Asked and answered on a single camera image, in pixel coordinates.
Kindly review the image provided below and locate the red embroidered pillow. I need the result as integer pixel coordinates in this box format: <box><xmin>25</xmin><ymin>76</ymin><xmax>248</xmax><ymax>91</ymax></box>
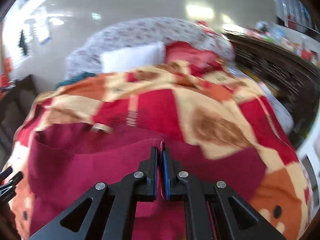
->
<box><xmin>165</xmin><ymin>41</ymin><xmax>225</xmax><ymax>77</ymax></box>

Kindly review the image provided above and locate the floral quilt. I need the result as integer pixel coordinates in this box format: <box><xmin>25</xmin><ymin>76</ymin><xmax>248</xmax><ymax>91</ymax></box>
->
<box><xmin>65</xmin><ymin>17</ymin><xmax>235</xmax><ymax>79</ymax></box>

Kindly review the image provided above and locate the maroon fleece garment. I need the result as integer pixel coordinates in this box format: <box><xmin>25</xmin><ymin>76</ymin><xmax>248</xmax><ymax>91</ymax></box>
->
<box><xmin>28</xmin><ymin>124</ymin><xmax>266</xmax><ymax>233</ymax></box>

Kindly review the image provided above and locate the teal cloth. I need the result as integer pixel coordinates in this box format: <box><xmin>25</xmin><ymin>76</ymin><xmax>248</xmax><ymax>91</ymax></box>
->
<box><xmin>55</xmin><ymin>72</ymin><xmax>96</xmax><ymax>89</ymax></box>

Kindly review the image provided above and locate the dark hanging cloth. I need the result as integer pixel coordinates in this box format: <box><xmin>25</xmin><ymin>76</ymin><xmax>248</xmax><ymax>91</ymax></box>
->
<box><xmin>18</xmin><ymin>29</ymin><xmax>28</xmax><ymax>56</ymax></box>

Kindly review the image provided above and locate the white pillow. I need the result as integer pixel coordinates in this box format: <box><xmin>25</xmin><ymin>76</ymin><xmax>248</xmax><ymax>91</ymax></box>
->
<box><xmin>100</xmin><ymin>41</ymin><xmax>165</xmax><ymax>73</ymax></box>

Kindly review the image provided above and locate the red orange patterned blanket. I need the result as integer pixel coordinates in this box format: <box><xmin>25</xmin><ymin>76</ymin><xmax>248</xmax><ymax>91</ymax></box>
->
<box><xmin>7</xmin><ymin>61</ymin><xmax>310</xmax><ymax>239</ymax></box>

